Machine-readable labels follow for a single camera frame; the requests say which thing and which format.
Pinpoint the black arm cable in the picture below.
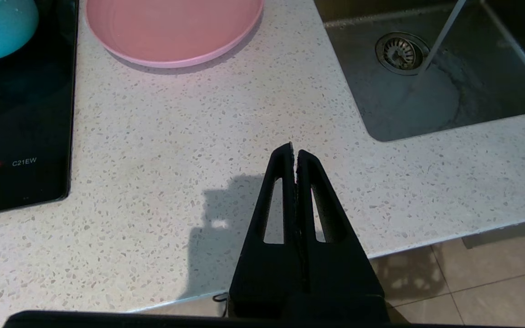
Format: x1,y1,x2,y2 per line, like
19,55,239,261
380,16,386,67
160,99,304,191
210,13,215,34
212,293,230,319

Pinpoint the metal sink drain strainer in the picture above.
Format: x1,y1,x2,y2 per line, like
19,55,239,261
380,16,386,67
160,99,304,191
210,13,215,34
375,32,431,76

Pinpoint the pink plate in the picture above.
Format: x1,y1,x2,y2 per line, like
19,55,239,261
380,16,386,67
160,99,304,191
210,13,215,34
85,0,264,69

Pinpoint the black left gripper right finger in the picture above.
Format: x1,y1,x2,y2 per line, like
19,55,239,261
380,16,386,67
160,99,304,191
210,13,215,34
295,149,391,322

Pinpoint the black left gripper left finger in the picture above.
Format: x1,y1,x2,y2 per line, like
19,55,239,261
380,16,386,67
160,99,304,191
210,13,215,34
228,142,308,319

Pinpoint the black induction cooktop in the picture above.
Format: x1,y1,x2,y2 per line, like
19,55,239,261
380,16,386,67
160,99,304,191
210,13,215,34
0,0,79,217

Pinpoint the stainless steel sink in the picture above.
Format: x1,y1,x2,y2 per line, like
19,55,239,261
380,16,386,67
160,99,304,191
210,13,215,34
315,0,525,142

